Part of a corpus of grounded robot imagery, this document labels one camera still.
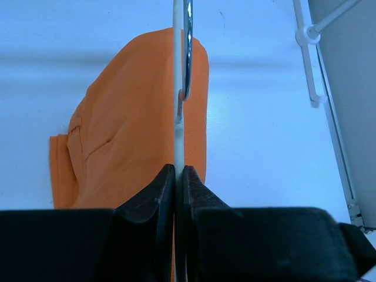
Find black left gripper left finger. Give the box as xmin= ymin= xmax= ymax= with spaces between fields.
xmin=1 ymin=164 xmax=174 ymax=281

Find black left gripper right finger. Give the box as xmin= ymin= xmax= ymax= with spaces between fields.
xmin=183 ymin=166 xmax=357 ymax=281

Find orange trousers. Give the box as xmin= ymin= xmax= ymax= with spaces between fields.
xmin=48 ymin=26 xmax=210 ymax=282

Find wooden clothes hanger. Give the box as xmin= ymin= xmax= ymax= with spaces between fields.
xmin=173 ymin=0 xmax=193 ymax=281

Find white clothes rack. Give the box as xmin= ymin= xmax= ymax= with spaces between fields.
xmin=293 ymin=1 xmax=375 ymax=108

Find aluminium table edge rail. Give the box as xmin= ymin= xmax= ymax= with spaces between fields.
xmin=316 ymin=46 xmax=367 ymax=233

